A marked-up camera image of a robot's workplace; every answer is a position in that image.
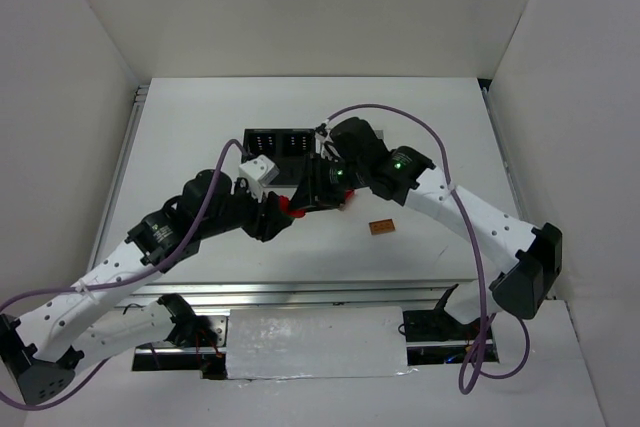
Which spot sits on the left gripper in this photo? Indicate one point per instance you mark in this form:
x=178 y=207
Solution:
x=267 y=220

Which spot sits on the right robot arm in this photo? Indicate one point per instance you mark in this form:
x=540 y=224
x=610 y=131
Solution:
x=528 y=259

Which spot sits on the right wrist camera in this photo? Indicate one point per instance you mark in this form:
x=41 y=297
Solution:
x=322 y=133

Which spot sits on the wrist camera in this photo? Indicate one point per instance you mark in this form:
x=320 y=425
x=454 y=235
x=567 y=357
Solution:
x=260 y=171
x=322 y=133

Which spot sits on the white foil covered plate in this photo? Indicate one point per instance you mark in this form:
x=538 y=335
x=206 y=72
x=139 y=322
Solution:
x=332 y=342

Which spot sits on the orange flat lego brick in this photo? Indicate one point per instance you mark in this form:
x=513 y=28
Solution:
x=380 y=227

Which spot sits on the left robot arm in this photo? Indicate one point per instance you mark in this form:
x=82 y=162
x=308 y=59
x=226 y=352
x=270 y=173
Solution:
x=46 y=348

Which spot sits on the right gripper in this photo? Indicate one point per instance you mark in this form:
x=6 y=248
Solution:
x=310 y=187

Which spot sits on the red curved lego brick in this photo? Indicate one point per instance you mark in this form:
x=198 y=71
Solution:
x=285 y=207

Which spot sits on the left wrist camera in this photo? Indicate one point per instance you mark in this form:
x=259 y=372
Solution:
x=260 y=171

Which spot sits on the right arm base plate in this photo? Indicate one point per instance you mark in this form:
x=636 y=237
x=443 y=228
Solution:
x=436 y=327

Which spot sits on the aluminium rail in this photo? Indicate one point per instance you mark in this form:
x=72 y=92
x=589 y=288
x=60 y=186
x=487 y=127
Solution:
x=211 y=296

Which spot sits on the black double container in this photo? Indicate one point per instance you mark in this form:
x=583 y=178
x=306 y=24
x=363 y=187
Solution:
x=286 y=147

